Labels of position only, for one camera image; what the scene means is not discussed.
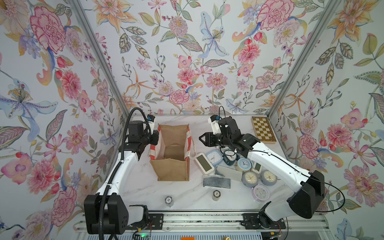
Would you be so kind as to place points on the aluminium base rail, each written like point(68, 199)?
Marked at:
point(230, 221)

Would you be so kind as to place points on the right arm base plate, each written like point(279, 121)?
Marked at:
point(257, 221)

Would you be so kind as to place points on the white rectangular clock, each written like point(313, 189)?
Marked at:
point(228, 173)

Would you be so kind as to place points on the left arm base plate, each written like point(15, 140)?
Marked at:
point(151, 222)

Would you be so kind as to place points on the wooden chess board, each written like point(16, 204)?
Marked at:
point(263, 130)

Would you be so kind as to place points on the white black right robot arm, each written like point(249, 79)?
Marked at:
point(307, 190)

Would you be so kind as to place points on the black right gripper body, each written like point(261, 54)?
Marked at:
point(220, 140)

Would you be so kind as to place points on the dark green round alarm clock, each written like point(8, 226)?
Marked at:
point(230, 157)

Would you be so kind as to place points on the small white square clock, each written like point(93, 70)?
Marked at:
point(257, 168)

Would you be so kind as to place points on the grey rectangular mirror clock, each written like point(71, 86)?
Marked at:
point(216, 182)

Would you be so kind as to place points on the mint round alarm clock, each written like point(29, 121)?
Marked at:
point(243, 165)

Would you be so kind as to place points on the white digital alarm clock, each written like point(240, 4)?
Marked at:
point(204, 164)

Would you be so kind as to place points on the pink round alarm clock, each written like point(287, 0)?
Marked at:
point(260, 193)

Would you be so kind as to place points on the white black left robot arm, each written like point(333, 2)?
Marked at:
point(105, 212)

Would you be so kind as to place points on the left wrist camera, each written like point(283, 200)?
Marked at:
point(151, 122)

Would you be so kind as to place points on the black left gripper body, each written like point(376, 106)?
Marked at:
point(147, 138)

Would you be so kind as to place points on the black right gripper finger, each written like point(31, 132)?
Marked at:
point(208, 143)
point(207, 136)

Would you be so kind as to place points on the small silver cylinder clock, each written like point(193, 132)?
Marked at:
point(169, 201)

